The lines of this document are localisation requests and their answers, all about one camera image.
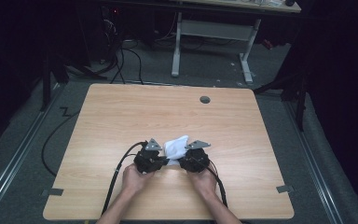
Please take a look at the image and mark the black metal stand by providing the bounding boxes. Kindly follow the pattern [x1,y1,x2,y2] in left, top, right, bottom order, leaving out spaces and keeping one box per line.
[39,50,71,112]
[254,69,310,133]

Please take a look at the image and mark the person's right hand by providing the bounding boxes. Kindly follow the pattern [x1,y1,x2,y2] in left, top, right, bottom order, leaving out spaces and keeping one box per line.
[186,168,219,201]

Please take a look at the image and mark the hand-held gripper black cable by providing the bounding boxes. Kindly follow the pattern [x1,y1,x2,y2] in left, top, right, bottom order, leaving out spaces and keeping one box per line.
[207,166,229,209]
[101,140,148,217]

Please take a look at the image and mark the white-framed desk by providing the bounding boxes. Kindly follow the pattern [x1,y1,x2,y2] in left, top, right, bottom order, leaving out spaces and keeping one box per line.
[170,0,302,84]

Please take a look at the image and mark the grey tape piece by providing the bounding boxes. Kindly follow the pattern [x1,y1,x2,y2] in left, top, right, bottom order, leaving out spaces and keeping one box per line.
[275,184,295,194]
[41,188,64,197]

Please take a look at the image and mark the left hand-held gripper black cable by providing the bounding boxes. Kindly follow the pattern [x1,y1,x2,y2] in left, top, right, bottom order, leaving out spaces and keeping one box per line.
[101,140,148,217]

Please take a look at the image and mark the black floor cable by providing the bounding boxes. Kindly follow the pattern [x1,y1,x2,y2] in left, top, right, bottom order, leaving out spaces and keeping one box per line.
[41,106,81,177]

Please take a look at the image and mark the metal floor rail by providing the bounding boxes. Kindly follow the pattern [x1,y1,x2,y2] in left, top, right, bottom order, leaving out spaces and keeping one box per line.
[0,83,63,217]
[283,99,345,224]

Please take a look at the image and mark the person's left hand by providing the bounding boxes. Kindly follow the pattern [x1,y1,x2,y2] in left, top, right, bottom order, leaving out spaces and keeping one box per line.
[120,162,157,198]

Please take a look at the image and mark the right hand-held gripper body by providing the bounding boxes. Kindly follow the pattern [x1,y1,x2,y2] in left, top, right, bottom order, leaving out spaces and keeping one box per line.
[178,139,213,175]

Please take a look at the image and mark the right hand-held gripper black cable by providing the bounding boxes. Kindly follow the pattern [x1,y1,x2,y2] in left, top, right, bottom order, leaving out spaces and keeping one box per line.
[207,166,229,209]

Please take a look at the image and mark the dark computer tower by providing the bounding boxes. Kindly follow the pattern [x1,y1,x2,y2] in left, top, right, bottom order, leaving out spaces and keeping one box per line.
[101,5,123,63]

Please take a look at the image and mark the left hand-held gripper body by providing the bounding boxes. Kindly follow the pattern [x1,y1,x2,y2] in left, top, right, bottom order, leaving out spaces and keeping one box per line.
[132,137,169,175]

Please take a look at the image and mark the bundle of black floor cables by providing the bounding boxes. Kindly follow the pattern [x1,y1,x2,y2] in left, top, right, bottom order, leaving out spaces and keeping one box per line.
[99,38,145,86]

